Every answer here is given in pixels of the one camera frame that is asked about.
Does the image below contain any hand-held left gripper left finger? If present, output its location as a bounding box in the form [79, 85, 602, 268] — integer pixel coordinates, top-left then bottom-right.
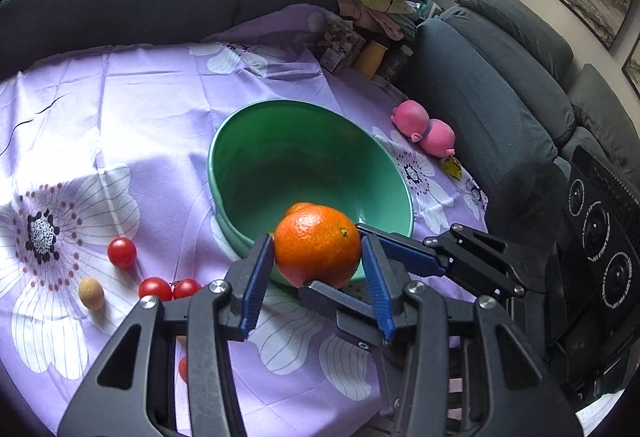
[57, 232, 276, 437]

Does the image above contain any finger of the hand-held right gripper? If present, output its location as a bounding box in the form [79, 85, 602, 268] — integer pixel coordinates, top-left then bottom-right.
[356, 223, 526, 299]
[298, 280, 408, 368]

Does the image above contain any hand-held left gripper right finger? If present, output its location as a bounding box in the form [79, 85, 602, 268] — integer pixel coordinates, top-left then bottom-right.
[360, 234, 583, 437]

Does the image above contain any orange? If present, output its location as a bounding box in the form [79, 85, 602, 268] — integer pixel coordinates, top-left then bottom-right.
[286, 201, 321, 218]
[274, 204, 362, 289]

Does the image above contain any green bowl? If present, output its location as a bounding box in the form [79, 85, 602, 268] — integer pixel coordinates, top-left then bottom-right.
[207, 100, 415, 288]

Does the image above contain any pink plush toy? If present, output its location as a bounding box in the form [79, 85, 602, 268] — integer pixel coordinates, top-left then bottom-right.
[391, 100, 457, 158]

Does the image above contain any dark glass jar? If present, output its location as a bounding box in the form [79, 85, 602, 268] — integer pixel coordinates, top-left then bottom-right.
[377, 44, 416, 85]

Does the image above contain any purple floral tablecloth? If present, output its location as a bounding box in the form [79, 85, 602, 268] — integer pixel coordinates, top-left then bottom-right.
[0, 3, 493, 437]

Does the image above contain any yellow bottle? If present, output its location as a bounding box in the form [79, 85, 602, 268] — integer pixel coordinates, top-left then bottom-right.
[355, 40, 388, 78]

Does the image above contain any pile of folded clothes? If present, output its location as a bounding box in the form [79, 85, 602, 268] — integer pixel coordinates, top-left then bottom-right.
[335, 0, 426, 40]

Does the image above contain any thin black thread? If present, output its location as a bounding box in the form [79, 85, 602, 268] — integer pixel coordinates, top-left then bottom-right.
[0, 92, 68, 153]

